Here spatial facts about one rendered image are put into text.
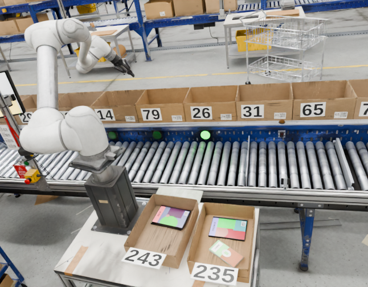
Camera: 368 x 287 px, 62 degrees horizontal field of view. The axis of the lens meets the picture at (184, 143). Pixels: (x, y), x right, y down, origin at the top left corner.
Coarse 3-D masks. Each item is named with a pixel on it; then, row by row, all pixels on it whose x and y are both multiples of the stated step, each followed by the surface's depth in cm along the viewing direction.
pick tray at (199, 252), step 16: (208, 208) 173; (224, 208) 170; (240, 208) 167; (208, 224) 170; (192, 240) 151; (208, 240) 161; (224, 240) 159; (192, 256) 150; (208, 256) 153; (240, 272) 136
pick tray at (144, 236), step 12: (156, 204) 188; (168, 204) 184; (180, 204) 181; (192, 204) 177; (144, 216) 174; (192, 216) 166; (144, 228) 174; (156, 228) 173; (168, 228) 171; (192, 228) 168; (132, 240) 163; (144, 240) 167; (156, 240) 166; (168, 240) 164; (180, 240) 163; (168, 252) 158; (180, 252) 152; (168, 264) 151
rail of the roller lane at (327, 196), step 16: (144, 192) 209; (208, 192) 197; (224, 192) 194; (240, 192) 192; (256, 192) 188; (272, 192) 185; (288, 192) 183; (304, 192) 181; (320, 192) 179; (336, 192) 177; (352, 192) 176
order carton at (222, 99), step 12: (192, 96) 259; (204, 96) 257; (216, 96) 255; (228, 96) 252; (216, 108) 228; (228, 108) 226; (192, 120) 239; (204, 120) 237; (216, 120) 234; (228, 120) 232
